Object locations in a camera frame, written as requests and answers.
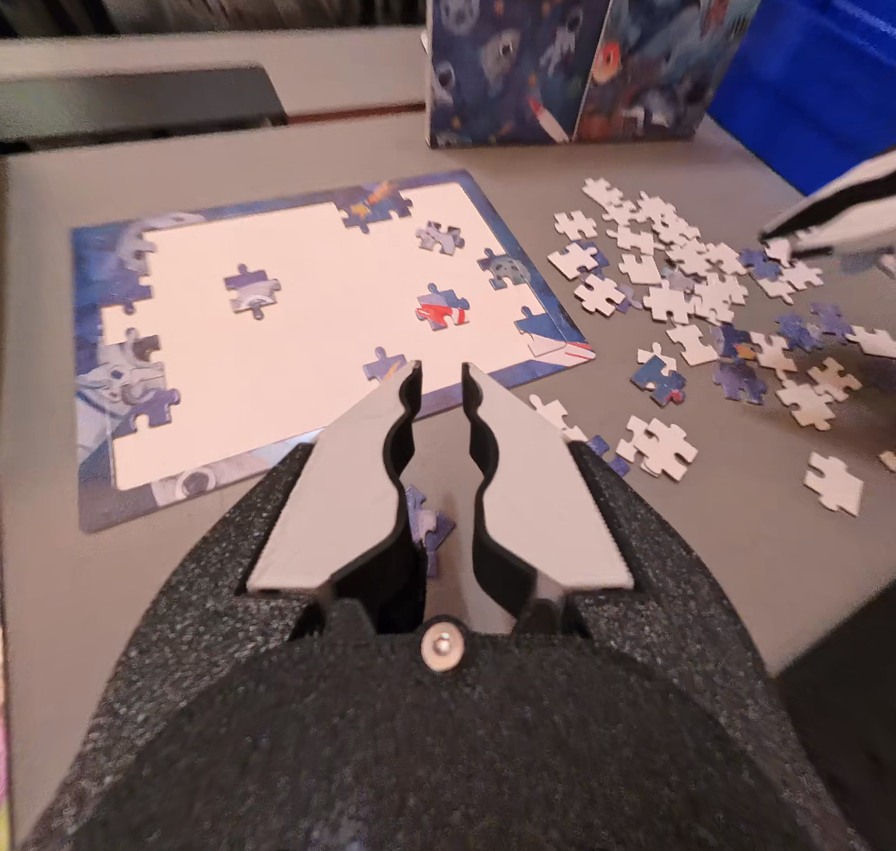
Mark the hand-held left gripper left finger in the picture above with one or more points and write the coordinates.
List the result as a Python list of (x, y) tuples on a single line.
[(329, 515)]

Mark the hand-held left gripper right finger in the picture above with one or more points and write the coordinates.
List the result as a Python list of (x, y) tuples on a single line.
[(553, 515)]

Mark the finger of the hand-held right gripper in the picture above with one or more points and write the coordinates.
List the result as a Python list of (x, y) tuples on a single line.
[(854, 235), (868, 175)]

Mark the blue space puzzle tray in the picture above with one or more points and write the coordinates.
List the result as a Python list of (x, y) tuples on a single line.
[(294, 389)]

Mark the pile of puzzle pieces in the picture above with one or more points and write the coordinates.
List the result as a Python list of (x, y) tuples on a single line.
[(665, 305)]

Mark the red white rocket puzzle piece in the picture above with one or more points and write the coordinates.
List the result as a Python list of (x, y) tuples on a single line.
[(441, 308)]

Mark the grey desk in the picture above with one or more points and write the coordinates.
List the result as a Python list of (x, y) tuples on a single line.
[(336, 67), (700, 571)]

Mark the black desk panel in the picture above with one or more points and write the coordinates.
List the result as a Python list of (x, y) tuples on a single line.
[(140, 102)]

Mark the blue plastic bin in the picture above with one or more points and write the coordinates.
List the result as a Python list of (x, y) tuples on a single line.
[(805, 81)]

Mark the blue orange star puzzle piece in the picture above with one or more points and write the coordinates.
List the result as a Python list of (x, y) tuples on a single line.
[(383, 368)]

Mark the purple grey banded puzzle piece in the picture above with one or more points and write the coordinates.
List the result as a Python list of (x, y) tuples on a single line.
[(252, 292)]

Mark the alien face puzzle piece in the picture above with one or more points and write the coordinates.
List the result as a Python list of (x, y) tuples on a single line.
[(502, 270)]

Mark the small grey robot puzzle piece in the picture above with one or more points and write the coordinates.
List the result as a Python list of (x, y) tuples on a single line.
[(439, 238)]

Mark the orange comet puzzle piece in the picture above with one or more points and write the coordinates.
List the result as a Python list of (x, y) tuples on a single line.
[(374, 208)]

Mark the illustrated puzzle box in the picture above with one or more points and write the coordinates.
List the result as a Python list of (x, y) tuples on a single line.
[(525, 60)]

